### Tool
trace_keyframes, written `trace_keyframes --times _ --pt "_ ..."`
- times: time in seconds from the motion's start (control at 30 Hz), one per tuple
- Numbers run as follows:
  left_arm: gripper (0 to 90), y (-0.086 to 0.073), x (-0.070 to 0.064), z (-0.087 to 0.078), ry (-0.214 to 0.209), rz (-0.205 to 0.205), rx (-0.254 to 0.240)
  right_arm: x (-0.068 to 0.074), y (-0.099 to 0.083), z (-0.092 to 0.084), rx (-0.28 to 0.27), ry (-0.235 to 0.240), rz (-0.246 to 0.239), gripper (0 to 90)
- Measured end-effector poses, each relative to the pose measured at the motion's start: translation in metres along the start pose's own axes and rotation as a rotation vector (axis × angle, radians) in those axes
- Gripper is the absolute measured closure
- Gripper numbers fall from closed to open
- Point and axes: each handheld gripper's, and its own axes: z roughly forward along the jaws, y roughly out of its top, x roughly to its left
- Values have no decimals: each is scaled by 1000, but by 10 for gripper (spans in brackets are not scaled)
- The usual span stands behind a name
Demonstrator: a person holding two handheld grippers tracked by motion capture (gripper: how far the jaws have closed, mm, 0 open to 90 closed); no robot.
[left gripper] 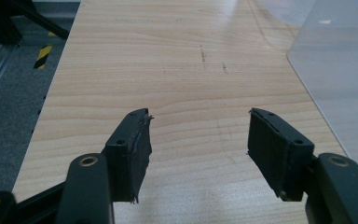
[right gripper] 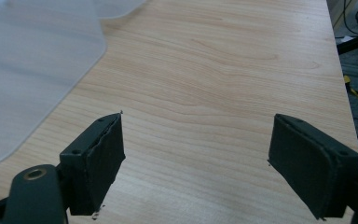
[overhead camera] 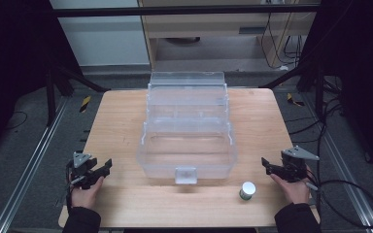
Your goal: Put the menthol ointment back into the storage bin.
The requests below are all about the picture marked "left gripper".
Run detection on black metal stand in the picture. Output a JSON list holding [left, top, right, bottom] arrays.
[[0, 0, 71, 82]]

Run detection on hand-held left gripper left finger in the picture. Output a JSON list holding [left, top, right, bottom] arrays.
[[102, 107, 155, 204]]

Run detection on yellow black hazard tape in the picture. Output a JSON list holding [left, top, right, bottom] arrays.
[[33, 45, 54, 70]]

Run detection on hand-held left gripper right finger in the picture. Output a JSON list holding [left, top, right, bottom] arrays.
[[246, 107, 315, 203]]

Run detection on translucent plastic sheet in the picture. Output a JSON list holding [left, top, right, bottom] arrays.
[[258, 0, 358, 185]]

